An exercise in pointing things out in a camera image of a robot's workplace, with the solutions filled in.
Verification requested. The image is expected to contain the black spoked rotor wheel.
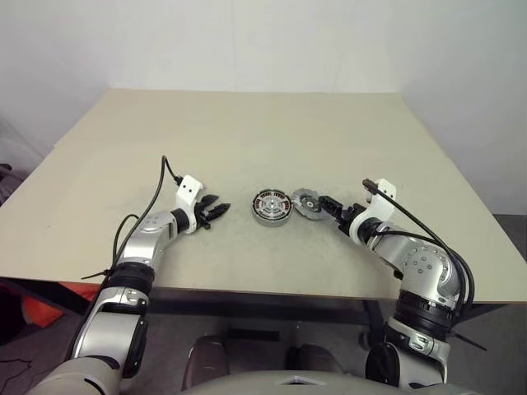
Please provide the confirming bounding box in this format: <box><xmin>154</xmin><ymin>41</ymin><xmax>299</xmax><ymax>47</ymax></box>
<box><xmin>255</xmin><ymin>191</ymin><xmax>290</xmax><ymax>220</ymax></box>

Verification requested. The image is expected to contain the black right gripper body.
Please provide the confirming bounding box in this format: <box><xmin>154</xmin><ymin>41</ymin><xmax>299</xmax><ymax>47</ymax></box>
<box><xmin>335</xmin><ymin>202</ymin><xmax>366</xmax><ymax>232</ymax></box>

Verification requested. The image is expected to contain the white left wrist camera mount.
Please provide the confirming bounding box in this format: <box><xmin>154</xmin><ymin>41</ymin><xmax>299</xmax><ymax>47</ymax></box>
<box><xmin>175</xmin><ymin>174</ymin><xmax>206</xmax><ymax>235</ymax></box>

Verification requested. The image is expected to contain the round motor housing with windings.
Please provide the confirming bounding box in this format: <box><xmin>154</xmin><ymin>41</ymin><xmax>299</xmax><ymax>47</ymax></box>
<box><xmin>250</xmin><ymin>186</ymin><xmax>295</xmax><ymax>228</ymax></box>

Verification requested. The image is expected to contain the round grey housing lid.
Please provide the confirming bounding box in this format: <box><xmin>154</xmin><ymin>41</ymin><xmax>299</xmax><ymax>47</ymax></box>
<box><xmin>291</xmin><ymin>186</ymin><xmax>329</xmax><ymax>222</ymax></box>

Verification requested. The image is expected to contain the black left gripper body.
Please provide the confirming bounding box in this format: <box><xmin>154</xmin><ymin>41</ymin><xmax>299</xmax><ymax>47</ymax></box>
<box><xmin>195</xmin><ymin>198</ymin><xmax>214</xmax><ymax>232</ymax></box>

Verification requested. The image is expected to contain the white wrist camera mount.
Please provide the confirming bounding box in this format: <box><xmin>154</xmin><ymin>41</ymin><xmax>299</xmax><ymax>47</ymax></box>
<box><xmin>347</xmin><ymin>177</ymin><xmax>399</xmax><ymax>244</ymax></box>
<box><xmin>175</xmin><ymin>174</ymin><xmax>206</xmax><ymax>235</ymax></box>

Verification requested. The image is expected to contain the black metal table frame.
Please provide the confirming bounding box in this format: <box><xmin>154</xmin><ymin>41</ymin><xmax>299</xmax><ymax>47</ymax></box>
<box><xmin>0</xmin><ymin>276</ymin><xmax>527</xmax><ymax>343</ymax></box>

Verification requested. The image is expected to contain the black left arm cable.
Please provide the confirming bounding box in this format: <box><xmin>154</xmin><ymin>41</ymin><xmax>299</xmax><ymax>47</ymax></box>
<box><xmin>112</xmin><ymin>154</ymin><xmax>184</xmax><ymax>273</ymax></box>

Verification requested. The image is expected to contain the black left arm cable tie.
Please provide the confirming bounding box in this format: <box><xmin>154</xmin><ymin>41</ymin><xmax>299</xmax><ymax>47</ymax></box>
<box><xmin>80</xmin><ymin>267</ymin><xmax>115</xmax><ymax>281</ymax></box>

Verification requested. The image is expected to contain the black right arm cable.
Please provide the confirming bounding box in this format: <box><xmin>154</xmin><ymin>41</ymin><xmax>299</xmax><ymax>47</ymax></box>
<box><xmin>361</xmin><ymin>177</ymin><xmax>478</xmax><ymax>320</ymax></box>

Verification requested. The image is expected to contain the black arm cable tie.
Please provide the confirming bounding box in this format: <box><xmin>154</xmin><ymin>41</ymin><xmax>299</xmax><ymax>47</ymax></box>
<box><xmin>451</xmin><ymin>328</ymin><xmax>488</xmax><ymax>352</ymax></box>
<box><xmin>80</xmin><ymin>267</ymin><xmax>115</xmax><ymax>281</ymax></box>

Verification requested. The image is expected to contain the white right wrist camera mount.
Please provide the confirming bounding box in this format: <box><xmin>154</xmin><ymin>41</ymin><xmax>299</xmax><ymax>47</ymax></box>
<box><xmin>347</xmin><ymin>177</ymin><xmax>399</xmax><ymax>244</ymax></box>

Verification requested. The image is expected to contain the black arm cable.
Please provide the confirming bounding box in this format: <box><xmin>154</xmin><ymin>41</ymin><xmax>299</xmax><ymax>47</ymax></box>
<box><xmin>361</xmin><ymin>177</ymin><xmax>478</xmax><ymax>320</ymax></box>
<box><xmin>112</xmin><ymin>154</ymin><xmax>184</xmax><ymax>273</ymax></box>

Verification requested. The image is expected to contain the orange object under table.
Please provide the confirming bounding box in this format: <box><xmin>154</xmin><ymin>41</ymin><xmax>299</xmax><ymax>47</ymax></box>
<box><xmin>21</xmin><ymin>282</ymin><xmax>100</xmax><ymax>327</ymax></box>

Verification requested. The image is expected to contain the grey robot torso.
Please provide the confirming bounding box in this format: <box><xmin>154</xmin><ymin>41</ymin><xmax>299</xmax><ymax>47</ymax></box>
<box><xmin>24</xmin><ymin>355</ymin><xmax>527</xmax><ymax>395</ymax></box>

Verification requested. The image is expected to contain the black right arm cable tie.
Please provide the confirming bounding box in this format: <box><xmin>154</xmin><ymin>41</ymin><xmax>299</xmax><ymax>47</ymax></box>
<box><xmin>451</xmin><ymin>328</ymin><xmax>488</xmax><ymax>352</ymax></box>

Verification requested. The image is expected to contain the dark rounded shape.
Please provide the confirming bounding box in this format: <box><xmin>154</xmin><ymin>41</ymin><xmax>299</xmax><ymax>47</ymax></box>
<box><xmin>182</xmin><ymin>334</ymin><xmax>229</xmax><ymax>390</ymax></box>

